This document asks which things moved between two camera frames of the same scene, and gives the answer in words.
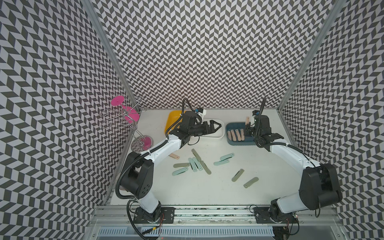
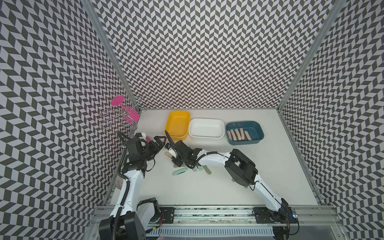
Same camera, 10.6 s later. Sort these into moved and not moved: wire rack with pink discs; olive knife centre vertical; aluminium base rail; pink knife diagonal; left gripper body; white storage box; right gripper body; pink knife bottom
Moved: left gripper body; right gripper body
Not moved: pink knife bottom; olive knife centre vertical; pink knife diagonal; wire rack with pink discs; white storage box; aluminium base rail
